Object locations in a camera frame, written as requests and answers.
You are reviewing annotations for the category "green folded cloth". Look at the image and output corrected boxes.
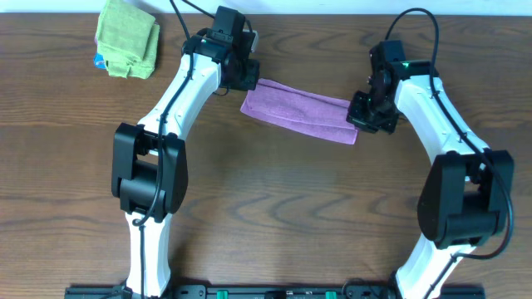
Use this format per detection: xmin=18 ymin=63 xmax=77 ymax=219
xmin=106 ymin=22 xmax=160 ymax=80
xmin=96 ymin=0 xmax=155 ymax=62

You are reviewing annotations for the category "green folded cloth lower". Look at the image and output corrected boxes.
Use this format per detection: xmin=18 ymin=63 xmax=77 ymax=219
xmin=106 ymin=22 xmax=160 ymax=80

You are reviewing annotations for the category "blue folded cloth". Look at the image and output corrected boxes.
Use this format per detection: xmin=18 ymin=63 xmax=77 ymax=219
xmin=93 ymin=52 xmax=106 ymax=70

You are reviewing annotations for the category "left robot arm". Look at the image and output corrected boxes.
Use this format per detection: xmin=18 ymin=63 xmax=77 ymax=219
xmin=109 ymin=6 xmax=259 ymax=298

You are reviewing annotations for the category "green folded cloth top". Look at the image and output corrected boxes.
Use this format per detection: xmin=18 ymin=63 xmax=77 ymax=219
xmin=96 ymin=0 xmax=155 ymax=62

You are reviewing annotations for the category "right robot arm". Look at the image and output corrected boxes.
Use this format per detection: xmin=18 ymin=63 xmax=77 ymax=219
xmin=347 ymin=40 xmax=514 ymax=298

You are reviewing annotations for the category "purple microfiber cloth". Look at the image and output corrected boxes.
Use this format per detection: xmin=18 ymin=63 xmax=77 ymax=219
xmin=240 ymin=79 xmax=357 ymax=145

